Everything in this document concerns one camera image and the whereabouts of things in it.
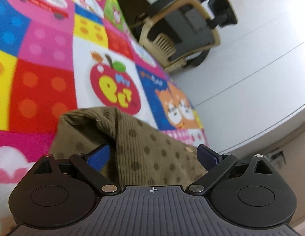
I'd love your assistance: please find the brown corduroy garment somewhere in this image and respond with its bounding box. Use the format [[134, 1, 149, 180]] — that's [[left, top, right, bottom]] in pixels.
[[49, 107, 207, 188]]

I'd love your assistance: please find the beige mesh office chair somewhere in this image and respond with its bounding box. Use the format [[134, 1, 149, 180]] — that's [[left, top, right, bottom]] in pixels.
[[131, 0, 238, 73]]

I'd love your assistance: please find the colourful cartoon play blanket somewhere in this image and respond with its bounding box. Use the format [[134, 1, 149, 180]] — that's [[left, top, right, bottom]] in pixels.
[[0, 0, 207, 235]]

